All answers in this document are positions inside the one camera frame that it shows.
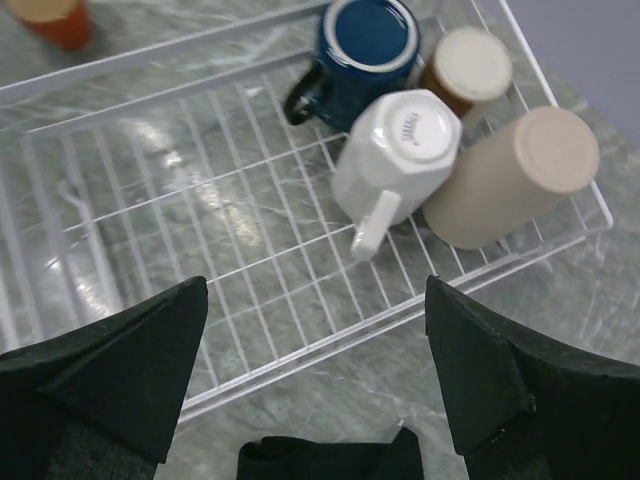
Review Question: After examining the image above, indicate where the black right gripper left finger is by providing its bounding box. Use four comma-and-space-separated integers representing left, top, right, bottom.
1, 276, 208, 479

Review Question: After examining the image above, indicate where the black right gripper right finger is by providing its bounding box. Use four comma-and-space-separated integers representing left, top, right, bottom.
425, 276, 639, 479

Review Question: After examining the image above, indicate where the tall beige tumbler cup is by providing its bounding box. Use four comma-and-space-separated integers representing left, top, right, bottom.
422, 106, 600, 250

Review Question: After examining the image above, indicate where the white faceted mug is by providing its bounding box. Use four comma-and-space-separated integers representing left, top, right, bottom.
331, 89, 463, 261

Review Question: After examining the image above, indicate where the brown and cream cup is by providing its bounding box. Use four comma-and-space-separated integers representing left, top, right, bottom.
417, 26, 515, 128

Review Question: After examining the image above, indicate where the blue enamel mug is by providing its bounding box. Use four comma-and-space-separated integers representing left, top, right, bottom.
283, 1, 421, 132

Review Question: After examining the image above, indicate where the black cloth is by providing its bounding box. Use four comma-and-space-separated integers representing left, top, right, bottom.
236, 427, 424, 479

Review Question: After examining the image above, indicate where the orange ceramic mug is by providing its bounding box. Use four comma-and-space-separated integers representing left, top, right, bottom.
3, 0, 91, 50

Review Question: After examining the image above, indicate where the white wire dish rack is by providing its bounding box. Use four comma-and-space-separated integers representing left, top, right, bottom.
1, 1, 613, 420

